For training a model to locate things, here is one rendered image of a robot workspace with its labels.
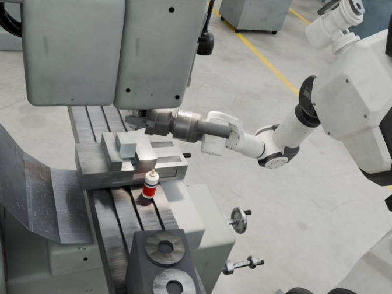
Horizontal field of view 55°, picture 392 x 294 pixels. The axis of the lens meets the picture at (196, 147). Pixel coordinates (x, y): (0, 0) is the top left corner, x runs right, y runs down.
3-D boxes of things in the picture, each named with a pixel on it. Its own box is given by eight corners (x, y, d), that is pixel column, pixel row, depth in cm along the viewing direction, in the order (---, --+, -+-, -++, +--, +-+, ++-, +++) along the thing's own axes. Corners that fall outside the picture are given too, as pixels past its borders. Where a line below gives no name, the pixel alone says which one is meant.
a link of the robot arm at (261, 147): (223, 133, 122) (256, 146, 136) (231, 161, 117) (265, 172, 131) (249, 116, 116) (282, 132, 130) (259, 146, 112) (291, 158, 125)
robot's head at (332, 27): (333, 56, 91) (316, 24, 92) (370, 32, 83) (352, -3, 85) (318, 60, 87) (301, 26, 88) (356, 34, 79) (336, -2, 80)
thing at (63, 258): (169, 182, 159) (174, 161, 152) (199, 251, 136) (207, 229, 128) (41, 195, 138) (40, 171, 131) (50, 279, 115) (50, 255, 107)
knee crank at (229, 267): (259, 257, 171) (263, 249, 168) (265, 269, 167) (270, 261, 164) (216, 266, 162) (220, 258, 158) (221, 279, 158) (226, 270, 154)
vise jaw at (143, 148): (143, 139, 134) (144, 130, 132) (155, 167, 124) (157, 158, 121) (126, 140, 131) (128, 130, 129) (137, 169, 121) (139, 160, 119)
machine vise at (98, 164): (170, 151, 143) (176, 128, 137) (184, 179, 133) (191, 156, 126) (74, 159, 128) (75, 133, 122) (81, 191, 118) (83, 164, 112)
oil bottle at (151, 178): (152, 189, 126) (157, 164, 119) (156, 198, 123) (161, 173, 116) (140, 190, 124) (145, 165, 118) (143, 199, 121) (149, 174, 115)
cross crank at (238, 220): (237, 217, 175) (245, 200, 168) (249, 238, 167) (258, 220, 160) (206, 222, 168) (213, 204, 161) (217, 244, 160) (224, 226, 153)
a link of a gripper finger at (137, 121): (126, 112, 106) (147, 118, 106) (124, 122, 108) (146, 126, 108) (124, 116, 104) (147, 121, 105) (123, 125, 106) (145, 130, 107)
